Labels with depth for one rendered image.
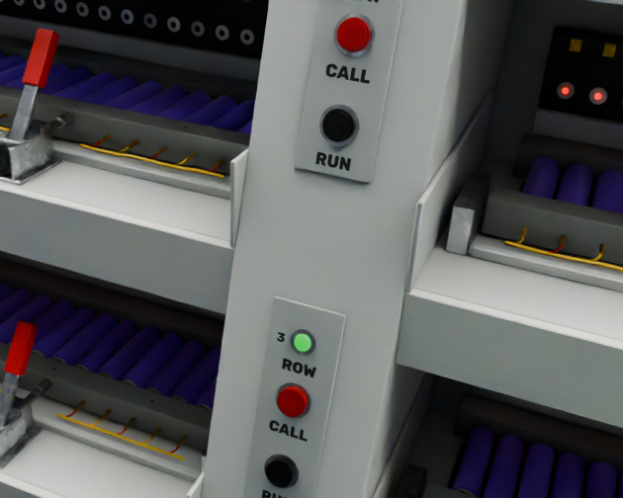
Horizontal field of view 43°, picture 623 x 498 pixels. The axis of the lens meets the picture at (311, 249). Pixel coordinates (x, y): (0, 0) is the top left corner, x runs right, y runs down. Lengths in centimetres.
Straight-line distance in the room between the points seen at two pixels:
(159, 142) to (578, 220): 26
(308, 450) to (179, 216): 15
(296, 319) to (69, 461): 22
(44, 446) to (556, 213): 37
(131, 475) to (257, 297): 18
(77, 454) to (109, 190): 19
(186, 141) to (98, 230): 8
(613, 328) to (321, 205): 15
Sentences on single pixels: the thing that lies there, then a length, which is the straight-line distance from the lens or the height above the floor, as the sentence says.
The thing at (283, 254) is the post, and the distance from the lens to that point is 41.
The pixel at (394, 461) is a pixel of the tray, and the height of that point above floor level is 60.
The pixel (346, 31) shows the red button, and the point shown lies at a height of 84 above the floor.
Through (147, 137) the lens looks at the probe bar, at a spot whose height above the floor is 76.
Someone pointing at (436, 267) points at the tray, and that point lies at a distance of 42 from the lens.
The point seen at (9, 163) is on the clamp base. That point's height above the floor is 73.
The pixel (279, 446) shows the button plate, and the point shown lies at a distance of 44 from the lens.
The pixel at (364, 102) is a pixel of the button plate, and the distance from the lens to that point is 38.
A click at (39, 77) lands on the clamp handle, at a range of 51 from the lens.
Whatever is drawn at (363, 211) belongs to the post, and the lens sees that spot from 39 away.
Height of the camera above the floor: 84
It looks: 15 degrees down
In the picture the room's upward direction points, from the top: 9 degrees clockwise
